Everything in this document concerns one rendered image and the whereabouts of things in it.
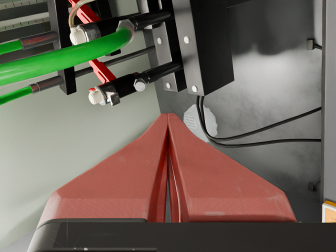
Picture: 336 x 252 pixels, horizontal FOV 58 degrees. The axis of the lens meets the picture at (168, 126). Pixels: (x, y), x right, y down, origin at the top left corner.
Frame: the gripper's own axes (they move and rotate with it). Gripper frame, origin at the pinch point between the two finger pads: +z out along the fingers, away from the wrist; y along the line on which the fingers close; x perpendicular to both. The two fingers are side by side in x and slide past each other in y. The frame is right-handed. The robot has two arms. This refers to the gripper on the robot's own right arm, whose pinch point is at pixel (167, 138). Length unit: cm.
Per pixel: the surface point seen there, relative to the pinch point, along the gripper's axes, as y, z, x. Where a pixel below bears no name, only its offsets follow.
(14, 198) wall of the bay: 32, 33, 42
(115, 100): 6.6, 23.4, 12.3
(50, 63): 8.1, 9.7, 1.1
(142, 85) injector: 3.5, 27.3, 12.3
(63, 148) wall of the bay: 24, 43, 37
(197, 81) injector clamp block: -4.6, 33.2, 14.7
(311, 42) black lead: -22.0, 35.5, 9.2
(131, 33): 3.5, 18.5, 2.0
